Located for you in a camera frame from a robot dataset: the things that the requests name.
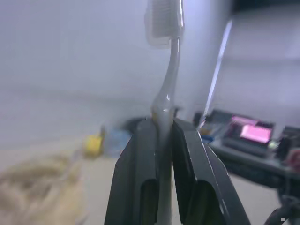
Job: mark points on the yellow box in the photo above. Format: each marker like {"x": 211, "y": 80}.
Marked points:
{"x": 93, "y": 145}

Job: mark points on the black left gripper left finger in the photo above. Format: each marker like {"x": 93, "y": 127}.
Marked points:
{"x": 131, "y": 173}

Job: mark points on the white slanted pole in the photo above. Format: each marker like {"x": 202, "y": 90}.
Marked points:
{"x": 218, "y": 65}

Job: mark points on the blue translucent container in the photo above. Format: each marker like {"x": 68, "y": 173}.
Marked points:
{"x": 116, "y": 143}

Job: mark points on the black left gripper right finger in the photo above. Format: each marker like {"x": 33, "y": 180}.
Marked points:
{"x": 201, "y": 178}

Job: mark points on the laptop with pink screen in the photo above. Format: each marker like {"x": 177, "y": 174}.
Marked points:
{"x": 248, "y": 136}

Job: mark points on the dark desk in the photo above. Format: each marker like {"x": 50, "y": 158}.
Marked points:
{"x": 257, "y": 164}

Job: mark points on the beige fluffy object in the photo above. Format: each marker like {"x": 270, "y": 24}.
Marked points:
{"x": 37, "y": 189}

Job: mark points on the grey toothbrush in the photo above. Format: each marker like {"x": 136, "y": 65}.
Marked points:
{"x": 169, "y": 70}

